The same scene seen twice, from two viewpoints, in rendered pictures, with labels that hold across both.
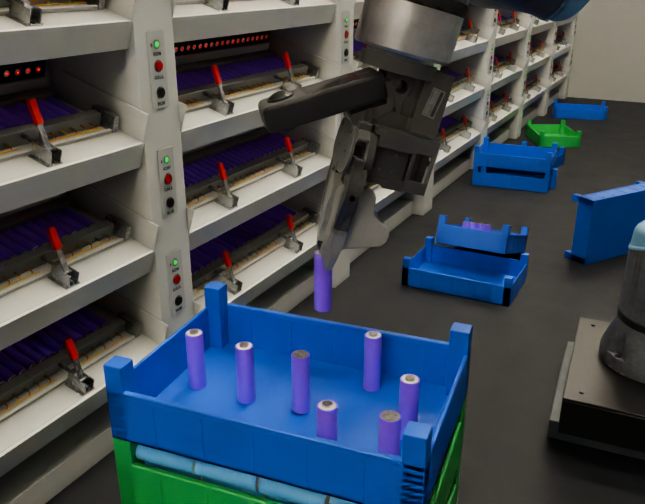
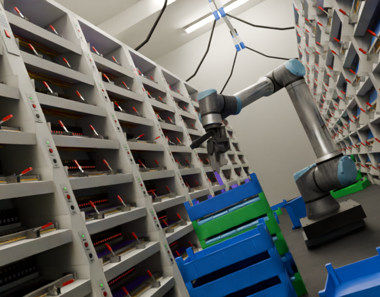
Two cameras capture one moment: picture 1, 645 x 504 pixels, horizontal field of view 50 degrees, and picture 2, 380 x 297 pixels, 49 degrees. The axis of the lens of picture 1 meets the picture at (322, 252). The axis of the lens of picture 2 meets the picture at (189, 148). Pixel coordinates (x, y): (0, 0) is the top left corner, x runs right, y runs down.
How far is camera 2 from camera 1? 122 cm
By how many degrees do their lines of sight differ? 32
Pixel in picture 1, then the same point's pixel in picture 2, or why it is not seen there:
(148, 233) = (155, 236)
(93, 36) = (126, 177)
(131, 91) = (136, 193)
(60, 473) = not seen: outside the picture
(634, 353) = (315, 208)
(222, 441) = (216, 203)
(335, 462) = (240, 190)
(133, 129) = (141, 204)
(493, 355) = not seen: hidden behind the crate
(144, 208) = (151, 228)
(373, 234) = (224, 161)
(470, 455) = not seen: hidden behind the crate
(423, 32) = (215, 118)
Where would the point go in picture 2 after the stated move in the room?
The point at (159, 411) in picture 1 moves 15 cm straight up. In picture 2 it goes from (200, 205) to (185, 170)
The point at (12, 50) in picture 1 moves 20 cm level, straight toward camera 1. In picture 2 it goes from (113, 180) to (129, 168)
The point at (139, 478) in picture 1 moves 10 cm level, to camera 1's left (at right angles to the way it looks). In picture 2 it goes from (201, 228) to (177, 239)
